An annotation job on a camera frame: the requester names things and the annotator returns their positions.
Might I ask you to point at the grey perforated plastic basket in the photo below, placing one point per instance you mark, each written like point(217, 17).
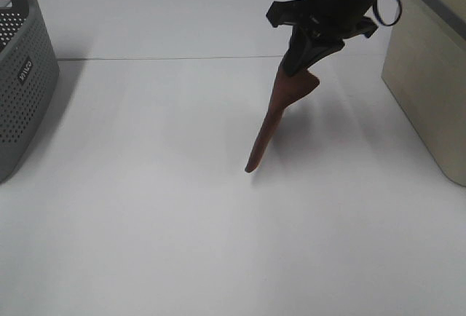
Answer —
point(29, 76)

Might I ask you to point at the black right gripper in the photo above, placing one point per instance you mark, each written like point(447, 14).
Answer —
point(319, 19)

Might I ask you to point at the brown towel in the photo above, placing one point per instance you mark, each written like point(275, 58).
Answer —
point(286, 91)

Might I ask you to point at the beige plastic storage bin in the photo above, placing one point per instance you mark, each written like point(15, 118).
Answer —
point(424, 69)

